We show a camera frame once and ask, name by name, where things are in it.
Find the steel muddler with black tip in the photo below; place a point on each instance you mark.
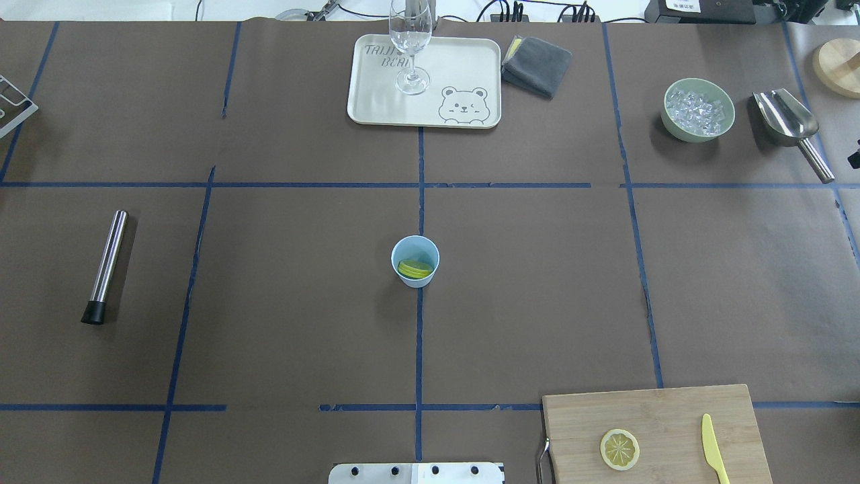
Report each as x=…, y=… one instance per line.
x=94, y=312

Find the light blue cup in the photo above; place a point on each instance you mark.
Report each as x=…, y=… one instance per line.
x=419, y=248

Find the lemon slices in cup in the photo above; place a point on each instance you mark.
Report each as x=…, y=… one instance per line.
x=414, y=269

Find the lemon slice on board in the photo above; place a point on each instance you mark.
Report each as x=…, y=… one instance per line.
x=619, y=449

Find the cream bear tray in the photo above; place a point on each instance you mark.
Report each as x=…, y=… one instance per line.
x=464, y=90

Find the grey folded cloth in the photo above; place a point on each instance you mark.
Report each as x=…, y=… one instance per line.
x=538, y=66

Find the yellow sponge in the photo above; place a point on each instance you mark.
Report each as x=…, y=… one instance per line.
x=512, y=48

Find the clear wine glass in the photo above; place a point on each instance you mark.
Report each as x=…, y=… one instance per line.
x=410, y=30

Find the green bowl of ice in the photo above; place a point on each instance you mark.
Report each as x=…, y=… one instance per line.
x=696, y=110

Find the bamboo cutting board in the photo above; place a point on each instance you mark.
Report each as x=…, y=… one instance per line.
x=667, y=426

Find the yellow plastic knife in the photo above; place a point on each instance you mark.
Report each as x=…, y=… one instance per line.
x=711, y=450

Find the metal ice scoop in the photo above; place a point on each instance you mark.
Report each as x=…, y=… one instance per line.
x=791, y=123

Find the wooden mug tree stand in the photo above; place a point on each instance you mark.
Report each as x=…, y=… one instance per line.
x=836, y=63

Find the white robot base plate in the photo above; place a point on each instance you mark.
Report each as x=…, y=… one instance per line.
x=418, y=472

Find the white wire cup rack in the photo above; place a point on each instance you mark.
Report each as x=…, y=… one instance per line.
x=16, y=107

